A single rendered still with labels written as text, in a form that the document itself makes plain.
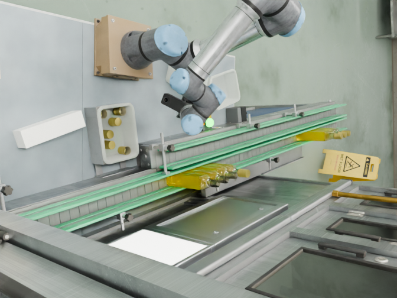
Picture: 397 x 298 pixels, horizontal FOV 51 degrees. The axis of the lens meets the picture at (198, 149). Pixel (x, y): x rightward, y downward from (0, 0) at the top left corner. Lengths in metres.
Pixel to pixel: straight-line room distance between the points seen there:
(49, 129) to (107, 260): 1.10
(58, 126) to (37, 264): 1.04
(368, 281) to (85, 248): 0.90
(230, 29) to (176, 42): 0.27
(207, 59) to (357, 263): 0.77
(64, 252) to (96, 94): 1.24
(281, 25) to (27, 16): 0.86
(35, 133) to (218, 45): 0.68
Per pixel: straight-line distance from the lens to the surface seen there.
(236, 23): 1.37
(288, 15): 1.45
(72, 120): 1.57
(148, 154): 1.71
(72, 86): 1.65
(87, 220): 1.48
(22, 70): 1.56
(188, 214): 1.69
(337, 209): 1.78
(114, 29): 1.68
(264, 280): 1.24
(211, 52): 1.37
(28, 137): 1.49
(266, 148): 2.37
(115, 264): 0.45
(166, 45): 1.53
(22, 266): 0.55
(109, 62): 1.63
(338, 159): 4.99
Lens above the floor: 2.15
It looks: 42 degrees down
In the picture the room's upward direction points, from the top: 93 degrees clockwise
